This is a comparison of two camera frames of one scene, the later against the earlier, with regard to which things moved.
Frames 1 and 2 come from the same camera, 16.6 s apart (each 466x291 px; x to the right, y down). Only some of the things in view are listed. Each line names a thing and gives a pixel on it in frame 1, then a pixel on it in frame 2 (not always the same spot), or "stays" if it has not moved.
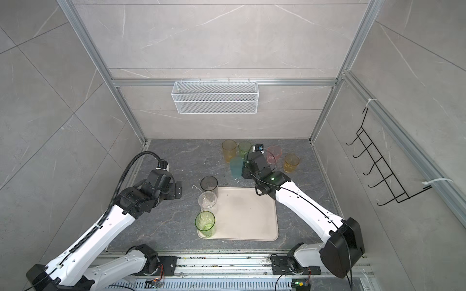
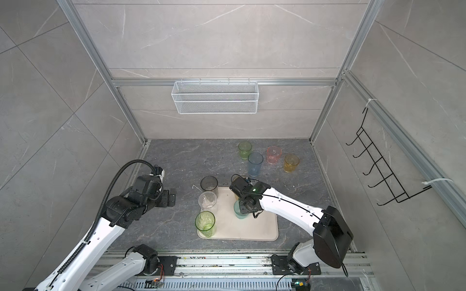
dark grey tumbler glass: (210, 183) stays
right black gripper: (246, 171) to (243, 210)
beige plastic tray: (243, 214) stays
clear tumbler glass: (206, 200) stays
